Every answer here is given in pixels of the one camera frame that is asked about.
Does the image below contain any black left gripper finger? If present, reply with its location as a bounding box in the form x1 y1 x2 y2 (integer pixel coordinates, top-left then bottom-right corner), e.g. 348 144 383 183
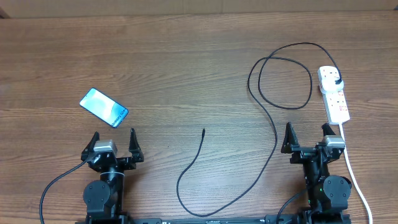
129 128 142 157
82 131 100 153

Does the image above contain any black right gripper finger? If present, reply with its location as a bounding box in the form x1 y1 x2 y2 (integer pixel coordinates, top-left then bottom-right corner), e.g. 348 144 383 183
322 123 335 136
280 122 299 154

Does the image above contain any blue-screen Samsung smartphone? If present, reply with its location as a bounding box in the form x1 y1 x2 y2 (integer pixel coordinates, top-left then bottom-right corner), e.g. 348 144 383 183
80 88 129 128

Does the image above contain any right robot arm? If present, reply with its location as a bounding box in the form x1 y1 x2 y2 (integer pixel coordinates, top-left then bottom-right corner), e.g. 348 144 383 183
276 122 352 223

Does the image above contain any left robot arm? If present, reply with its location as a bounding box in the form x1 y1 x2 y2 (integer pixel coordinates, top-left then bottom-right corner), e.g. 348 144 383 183
81 128 144 223

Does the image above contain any white USB charger plug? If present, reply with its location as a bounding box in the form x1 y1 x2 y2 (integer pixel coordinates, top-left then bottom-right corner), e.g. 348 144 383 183
319 77 345 94

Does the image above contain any white power strip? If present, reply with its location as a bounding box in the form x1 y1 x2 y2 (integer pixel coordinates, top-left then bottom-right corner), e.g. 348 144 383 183
317 65 351 126

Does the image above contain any white power strip cord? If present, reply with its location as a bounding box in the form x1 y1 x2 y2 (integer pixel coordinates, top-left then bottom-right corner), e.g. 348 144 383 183
338 123 374 224

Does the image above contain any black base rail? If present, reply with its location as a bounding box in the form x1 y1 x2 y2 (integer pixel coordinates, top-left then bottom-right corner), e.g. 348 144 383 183
76 214 351 224

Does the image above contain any black USB charging cable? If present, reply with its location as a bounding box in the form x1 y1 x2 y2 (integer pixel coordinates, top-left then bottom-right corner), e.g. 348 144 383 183
176 42 343 218

